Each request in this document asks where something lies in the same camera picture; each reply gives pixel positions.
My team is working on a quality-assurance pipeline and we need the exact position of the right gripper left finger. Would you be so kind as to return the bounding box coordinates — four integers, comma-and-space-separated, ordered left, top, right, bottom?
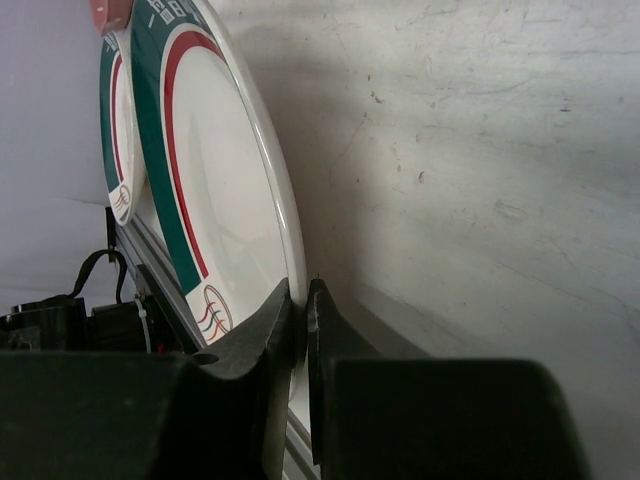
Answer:
1, 281, 293, 479

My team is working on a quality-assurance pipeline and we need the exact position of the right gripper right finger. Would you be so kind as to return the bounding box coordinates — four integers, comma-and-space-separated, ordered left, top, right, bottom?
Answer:
306, 279, 591, 479

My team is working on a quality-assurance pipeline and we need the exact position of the round plate teal red rim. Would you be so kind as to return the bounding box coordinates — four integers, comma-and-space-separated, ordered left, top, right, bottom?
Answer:
124, 0, 307, 480

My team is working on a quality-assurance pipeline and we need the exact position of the pink dotted scalloped plate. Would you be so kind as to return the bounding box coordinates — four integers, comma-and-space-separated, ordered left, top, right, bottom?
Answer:
89, 0, 134, 36

